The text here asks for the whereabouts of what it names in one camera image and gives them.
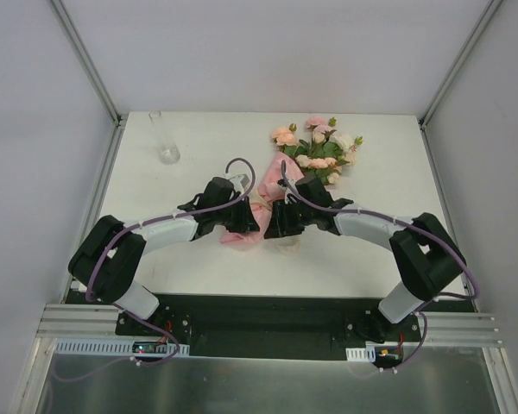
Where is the cream ribbon gold lettering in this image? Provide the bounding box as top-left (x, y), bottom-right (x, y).
top-left (250, 193), bottom-right (304, 256)

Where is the pink wrapping paper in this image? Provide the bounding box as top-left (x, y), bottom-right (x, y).
top-left (219, 153), bottom-right (304, 250)

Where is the pink artificial flower bouquet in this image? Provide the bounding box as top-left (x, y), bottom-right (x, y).
top-left (269, 116), bottom-right (364, 186)

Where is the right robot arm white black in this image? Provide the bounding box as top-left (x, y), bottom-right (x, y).
top-left (264, 178), bottom-right (465, 341)

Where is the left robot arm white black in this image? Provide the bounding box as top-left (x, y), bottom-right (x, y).
top-left (67, 174), bottom-right (259, 336)

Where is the clear glass vase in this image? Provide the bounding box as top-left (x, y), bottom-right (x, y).
top-left (148, 111), bottom-right (180, 165)

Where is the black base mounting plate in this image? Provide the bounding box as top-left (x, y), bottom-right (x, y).
top-left (65, 289), bottom-right (478, 362)

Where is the shiny metal front panel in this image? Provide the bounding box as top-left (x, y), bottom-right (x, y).
top-left (37, 348), bottom-right (499, 413)

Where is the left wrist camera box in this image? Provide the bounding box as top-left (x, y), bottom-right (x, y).
top-left (224, 172), bottom-right (250, 193)

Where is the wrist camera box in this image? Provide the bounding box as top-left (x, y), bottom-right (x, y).
top-left (274, 179), bottom-right (295, 204)
top-left (224, 172), bottom-right (250, 193)

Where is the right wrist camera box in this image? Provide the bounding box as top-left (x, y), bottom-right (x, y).
top-left (274, 179), bottom-right (295, 204)

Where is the right white cable duct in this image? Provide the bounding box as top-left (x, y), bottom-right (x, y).
top-left (345, 344), bottom-right (403, 363)

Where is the white cable duct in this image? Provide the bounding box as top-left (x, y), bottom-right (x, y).
top-left (55, 339), bottom-right (190, 359)
top-left (345, 344), bottom-right (403, 363)

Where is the left white cable duct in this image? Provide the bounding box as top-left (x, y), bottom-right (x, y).
top-left (55, 339), bottom-right (190, 359)

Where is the front aluminium rail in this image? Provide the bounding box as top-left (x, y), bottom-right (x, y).
top-left (36, 304), bottom-right (505, 348)

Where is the left aluminium frame post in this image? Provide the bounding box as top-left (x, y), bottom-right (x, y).
top-left (47, 0), bottom-right (123, 127)

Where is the aluminium frame post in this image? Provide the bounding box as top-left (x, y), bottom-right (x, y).
top-left (47, 0), bottom-right (123, 127)
top-left (419, 0), bottom-right (505, 131)

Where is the right aluminium frame post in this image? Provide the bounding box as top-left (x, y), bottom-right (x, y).
top-left (419, 0), bottom-right (505, 131)

